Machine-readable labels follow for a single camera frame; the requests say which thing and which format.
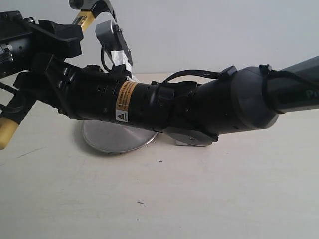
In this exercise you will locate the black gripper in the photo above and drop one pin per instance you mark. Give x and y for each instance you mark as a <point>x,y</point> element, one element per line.
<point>79,93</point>

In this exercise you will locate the black yellow claw hammer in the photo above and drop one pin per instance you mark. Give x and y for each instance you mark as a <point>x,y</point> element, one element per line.
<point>83,15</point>

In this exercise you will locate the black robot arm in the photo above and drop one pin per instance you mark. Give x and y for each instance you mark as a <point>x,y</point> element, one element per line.
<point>191,106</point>

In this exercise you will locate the red dome push button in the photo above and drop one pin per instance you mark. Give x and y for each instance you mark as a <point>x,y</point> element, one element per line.
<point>188,142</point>

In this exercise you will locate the round metal plate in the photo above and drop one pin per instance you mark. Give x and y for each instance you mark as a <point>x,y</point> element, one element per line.
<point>114,138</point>

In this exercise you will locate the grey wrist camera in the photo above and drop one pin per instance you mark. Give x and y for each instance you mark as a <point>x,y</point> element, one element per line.
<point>114,45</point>

